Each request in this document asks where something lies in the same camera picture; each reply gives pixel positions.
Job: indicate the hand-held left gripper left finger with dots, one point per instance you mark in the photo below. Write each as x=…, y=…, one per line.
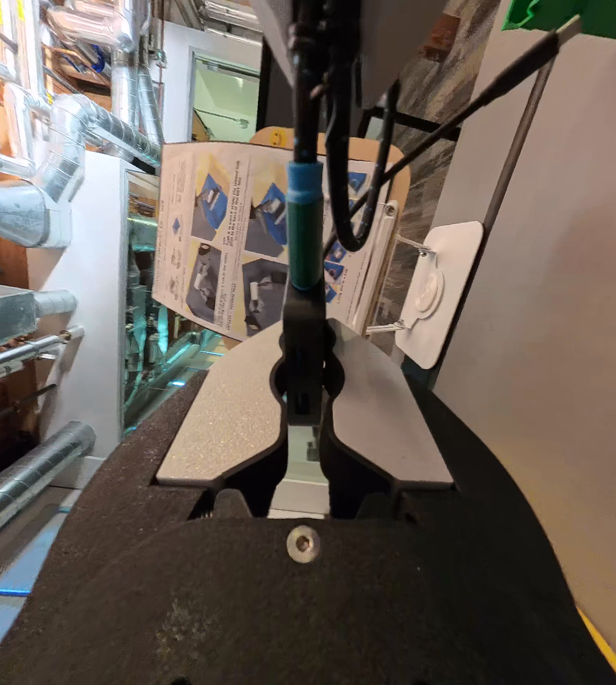
x=222, y=423

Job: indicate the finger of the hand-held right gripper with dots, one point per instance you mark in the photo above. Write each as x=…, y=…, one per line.
x=274, y=24
x=399, y=43

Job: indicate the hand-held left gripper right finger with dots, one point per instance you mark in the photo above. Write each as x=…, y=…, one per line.
x=388, y=417

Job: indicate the green plastic bin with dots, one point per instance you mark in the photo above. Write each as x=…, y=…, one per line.
x=575, y=13

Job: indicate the white stand base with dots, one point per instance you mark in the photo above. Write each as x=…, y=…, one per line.
x=447, y=294

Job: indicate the instruction sheet on wooden board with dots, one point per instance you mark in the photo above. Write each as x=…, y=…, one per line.
x=222, y=246

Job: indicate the silver ventilation ducts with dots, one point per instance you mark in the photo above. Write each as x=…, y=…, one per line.
x=30, y=214

